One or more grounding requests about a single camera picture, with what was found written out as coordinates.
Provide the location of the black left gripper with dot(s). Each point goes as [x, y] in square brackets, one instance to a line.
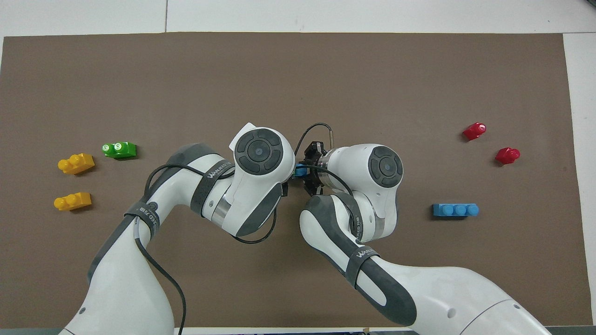
[284, 189]

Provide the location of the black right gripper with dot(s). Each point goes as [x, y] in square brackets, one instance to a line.
[314, 152]

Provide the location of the blue three-stud toy brick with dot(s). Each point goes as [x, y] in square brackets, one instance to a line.
[455, 210]
[300, 170]

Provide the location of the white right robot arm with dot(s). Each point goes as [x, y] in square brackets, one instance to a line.
[419, 293]

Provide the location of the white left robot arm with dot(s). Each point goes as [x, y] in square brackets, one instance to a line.
[130, 288]

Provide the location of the brown table mat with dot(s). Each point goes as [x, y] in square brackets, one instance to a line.
[326, 79]

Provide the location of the red one-stud toy brick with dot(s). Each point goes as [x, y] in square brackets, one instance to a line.
[507, 156]
[474, 131]

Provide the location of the green two-stud toy brick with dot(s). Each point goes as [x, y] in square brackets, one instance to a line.
[120, 150]

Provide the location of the yellow two-stud toy brick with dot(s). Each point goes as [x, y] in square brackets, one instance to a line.
[77, 164]
[73, 201]

